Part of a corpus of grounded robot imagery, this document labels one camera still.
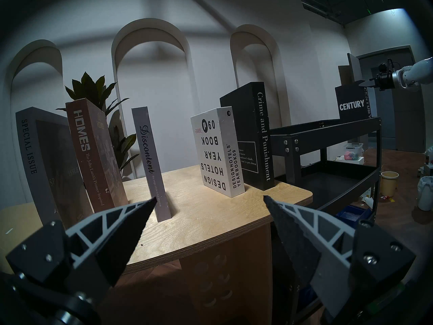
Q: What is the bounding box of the black metal shelf cart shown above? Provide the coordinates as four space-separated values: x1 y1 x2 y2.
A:
269 116 383 325

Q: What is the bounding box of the grey Special Issue book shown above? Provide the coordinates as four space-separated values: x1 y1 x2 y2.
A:
15 107 93 228

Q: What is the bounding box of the white bagged trash bin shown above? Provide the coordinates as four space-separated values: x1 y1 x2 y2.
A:
417 175 433 211

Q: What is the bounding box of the dark door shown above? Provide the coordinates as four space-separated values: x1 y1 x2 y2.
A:
338 47 427 152

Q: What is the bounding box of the tall green potted plant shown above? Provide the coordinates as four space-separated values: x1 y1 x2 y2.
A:
56 71 141 172

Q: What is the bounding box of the black Century book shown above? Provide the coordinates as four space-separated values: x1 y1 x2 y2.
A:
335 81 372 122

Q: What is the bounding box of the blue plastic bin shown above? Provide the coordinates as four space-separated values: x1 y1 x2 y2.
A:
335 206 372 228

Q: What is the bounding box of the grey Discontent book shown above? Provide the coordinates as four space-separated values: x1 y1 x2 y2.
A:
131 106 172 223

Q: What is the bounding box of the yellow bucket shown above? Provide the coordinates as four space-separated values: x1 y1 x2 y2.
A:
381 171 400 197

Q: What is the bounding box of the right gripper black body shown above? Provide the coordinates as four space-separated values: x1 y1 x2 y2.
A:
375 64 395 91

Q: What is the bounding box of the brown Homes book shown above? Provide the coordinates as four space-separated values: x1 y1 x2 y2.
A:
65 98 129 213

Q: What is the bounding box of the black Crime and Punishment book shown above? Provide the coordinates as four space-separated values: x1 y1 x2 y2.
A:
220 82 275 191

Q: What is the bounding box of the wooden display table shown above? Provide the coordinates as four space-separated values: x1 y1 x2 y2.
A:
0 165 313 325

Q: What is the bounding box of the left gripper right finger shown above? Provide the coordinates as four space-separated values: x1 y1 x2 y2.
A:
264 195 416 320

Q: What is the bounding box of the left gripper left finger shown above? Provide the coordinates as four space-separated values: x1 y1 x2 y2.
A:
6 197 158 294

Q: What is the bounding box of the white Designhotels Yearbook book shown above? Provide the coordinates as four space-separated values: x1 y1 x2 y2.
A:
190 106 246 198

